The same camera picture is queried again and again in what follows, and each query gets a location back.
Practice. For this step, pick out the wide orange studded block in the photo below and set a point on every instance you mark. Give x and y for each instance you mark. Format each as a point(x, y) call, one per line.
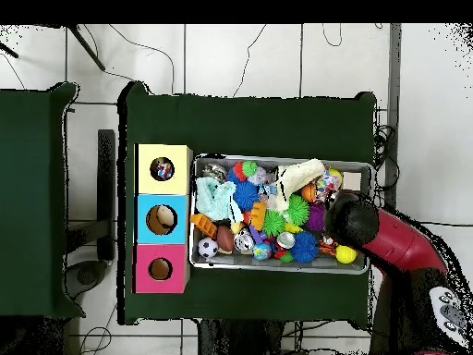
point(257, 214)

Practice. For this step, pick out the long orange toy block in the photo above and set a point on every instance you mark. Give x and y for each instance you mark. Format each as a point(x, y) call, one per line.
point(204, 225)

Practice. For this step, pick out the brown toy football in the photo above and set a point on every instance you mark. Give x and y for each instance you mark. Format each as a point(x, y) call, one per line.
point(225, 239)

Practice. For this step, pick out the cream yellow cloth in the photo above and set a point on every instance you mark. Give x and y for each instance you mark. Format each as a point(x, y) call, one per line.
point(295, 175)

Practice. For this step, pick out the small colourful patterned cloth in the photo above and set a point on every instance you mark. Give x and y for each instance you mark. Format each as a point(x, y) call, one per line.
point(162, 169)

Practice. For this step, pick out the purple spiky rubber ball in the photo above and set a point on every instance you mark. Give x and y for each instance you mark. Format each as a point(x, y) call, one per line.
point(316, 218)

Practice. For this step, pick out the colourful print cloth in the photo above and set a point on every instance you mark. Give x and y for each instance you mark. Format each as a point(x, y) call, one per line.
point(327, 183)

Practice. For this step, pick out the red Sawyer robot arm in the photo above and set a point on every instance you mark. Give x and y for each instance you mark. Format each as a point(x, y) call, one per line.
point(399, 244)

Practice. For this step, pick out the silver mesh bin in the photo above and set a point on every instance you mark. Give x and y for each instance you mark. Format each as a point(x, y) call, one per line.
point(229, 261)

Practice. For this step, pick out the wooden box with three holes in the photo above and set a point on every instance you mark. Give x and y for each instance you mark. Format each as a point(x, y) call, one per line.
point(162, 229)

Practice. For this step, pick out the mint green cloth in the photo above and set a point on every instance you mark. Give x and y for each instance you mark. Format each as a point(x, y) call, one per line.
point(214, 199)

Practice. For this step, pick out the black and white soccer ball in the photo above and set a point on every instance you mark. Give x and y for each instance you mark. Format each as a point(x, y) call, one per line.
point(207, 247)

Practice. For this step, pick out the blue globe ball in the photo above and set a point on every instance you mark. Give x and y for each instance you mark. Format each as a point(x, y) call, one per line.
point(261, 251)

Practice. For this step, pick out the dark green tablecloth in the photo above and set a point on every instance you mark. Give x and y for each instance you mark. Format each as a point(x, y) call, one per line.
point(258, 125)
point(33, 185)

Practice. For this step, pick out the blue spiky rubber ball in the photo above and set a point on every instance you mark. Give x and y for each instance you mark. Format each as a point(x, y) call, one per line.
point(303, 247)

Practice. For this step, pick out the yellow ball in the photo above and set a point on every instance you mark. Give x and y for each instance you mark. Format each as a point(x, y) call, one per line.
point(345, 256)
point(336, 173)

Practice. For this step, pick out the grey round stand base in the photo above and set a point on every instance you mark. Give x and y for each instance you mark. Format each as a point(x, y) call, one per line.
point(87, 275)

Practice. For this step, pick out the black tripod leg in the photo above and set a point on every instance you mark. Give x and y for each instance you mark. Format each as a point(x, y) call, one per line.
point(9, 51)
point(87, 47)

